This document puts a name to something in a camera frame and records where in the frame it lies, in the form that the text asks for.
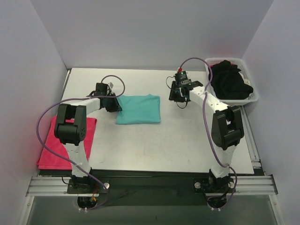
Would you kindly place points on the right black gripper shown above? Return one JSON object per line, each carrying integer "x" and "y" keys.
{"x": 175, "y": 93}

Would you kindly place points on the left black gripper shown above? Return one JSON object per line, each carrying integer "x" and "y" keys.
{"x": 115, "y": 104}

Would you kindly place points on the teal t shirt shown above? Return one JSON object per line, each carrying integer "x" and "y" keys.
{"x": 139, "y": 110}

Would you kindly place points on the black t shirt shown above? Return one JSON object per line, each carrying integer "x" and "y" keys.
{"x": 228, "y": 83}

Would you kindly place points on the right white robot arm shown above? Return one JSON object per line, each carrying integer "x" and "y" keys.
{"x": 223, "y": 123}

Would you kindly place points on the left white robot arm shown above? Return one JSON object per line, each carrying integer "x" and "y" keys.
{"x": 71, "y": 124}

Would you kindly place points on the white garment in basket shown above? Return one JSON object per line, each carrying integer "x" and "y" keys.
{"x": 245, "y": 80}

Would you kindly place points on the white plastic laundry basket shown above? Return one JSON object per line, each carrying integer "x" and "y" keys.
{"x": 254, "y": 96}

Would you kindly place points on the folded pink t shirt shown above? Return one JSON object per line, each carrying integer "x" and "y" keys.
{"x": 49, "y": 161}

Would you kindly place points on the aluminium left side rail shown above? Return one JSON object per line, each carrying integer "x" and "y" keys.
{"x": 65, "y": 82}

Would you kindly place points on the aluminium rail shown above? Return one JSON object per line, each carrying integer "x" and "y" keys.
{"x": 253, "y": 152}
{"x": 246, "y": 185}
{"x": 65, "y": 82}

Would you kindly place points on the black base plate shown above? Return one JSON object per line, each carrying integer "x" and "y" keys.
{"x": 152, "y": 189}

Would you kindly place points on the aluminium right side rail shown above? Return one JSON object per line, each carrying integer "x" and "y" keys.
{"x": 253, "y": 152}

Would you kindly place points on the aluminium front rail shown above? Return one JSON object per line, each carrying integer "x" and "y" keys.
{"x": 246, "y": 185}

